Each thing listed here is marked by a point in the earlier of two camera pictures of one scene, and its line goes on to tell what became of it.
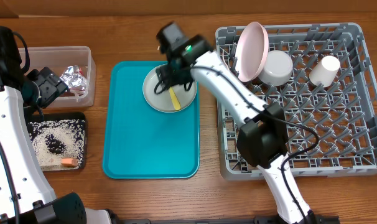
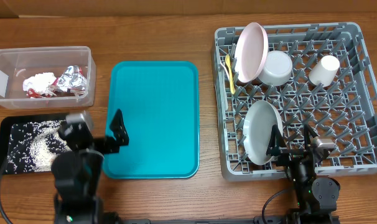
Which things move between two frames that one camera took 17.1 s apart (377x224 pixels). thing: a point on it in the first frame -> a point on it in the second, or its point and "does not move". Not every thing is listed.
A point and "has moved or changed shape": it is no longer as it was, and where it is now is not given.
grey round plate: [162, 101] has moved or changed shape
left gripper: [51, 85] -> [111, 145]
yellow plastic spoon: [176, 104] -> [228, 61]
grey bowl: [277, 68] does not move
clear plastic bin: [58, 59] does not move
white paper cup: [325, 71] does not move
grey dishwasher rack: [335, 104] does not move
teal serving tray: [142, 142] does not move
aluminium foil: [73, 77] does not move
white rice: [54, 140] does not move
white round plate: [252, 52] does not move
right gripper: [168, 78] -> [274, 149]
